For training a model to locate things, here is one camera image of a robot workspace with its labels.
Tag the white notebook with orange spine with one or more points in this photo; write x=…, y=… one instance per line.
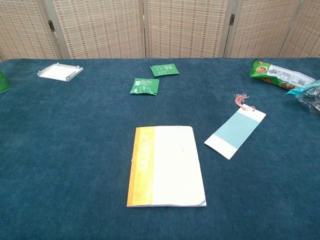
x=175, y=170

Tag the teal and white tasselled bookmark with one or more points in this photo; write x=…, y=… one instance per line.
x=235, y=132

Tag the green sachet with leaf print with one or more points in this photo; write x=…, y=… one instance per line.
x=145, y=86

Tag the green sachet with white text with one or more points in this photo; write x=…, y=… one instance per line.
x=165, y=70

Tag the dark blue table cloth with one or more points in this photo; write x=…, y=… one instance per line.
x=75, y=150

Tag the woven bamboo folding screen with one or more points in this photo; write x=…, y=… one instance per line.
x=100, y=25

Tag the white square plastic tray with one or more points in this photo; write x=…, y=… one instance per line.
x=57, y=72

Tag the metal screen hinge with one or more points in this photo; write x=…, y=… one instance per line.
x=232, y=19
x=51, y=25

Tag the green snack packet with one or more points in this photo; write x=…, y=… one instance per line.
x=275, y=73

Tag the clear bag with teal edges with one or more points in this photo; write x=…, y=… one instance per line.
x=310, y=97

